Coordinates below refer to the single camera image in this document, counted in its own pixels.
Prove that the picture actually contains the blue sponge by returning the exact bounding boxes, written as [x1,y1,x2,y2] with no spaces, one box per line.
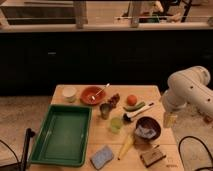
[90,146,114,170]

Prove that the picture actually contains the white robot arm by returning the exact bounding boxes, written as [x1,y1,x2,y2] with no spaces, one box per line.
[161,66,213,128]

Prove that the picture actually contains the green plastic cup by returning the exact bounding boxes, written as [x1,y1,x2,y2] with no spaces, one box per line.
[110,117,123,134]

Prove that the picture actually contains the metal cup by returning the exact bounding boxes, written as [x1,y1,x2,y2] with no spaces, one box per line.
[100,103,112,119]

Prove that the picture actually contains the white small cup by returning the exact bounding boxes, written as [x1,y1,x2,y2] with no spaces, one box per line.
[62,86,77,103]

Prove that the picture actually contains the dark brown bowl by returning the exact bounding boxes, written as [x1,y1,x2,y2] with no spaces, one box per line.
[136,117,161,141]

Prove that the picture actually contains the crumpled blue cloth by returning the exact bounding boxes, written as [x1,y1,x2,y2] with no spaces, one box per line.
[135,126,156,139]

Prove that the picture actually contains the green cucumber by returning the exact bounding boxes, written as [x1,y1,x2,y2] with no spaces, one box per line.
[123,102,145,112]

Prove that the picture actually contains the orange tomato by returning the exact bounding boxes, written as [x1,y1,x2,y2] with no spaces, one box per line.
[126,95,137,106]

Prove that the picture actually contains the yellow banana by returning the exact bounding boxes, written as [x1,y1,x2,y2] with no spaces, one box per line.
[118,134,134,160]

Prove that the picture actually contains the wooden block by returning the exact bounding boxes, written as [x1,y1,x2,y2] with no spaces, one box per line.
[140,148,166,168]

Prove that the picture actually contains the brown toy food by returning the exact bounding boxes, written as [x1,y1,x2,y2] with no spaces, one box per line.
[108,93,120,108]

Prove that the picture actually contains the white plastic spoon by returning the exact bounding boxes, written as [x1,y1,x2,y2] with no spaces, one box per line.
[91,83,110,100]

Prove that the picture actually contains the red bowl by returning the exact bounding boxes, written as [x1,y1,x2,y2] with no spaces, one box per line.
[80,86,106,105]

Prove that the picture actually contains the green plastic tray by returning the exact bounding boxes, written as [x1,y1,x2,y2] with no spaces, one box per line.
[30,105,92,167]

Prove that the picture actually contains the black stand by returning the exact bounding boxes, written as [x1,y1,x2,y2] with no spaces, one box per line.
[0,128,35,171]

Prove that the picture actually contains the black cable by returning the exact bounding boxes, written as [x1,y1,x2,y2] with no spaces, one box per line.
[177,135,213,171]

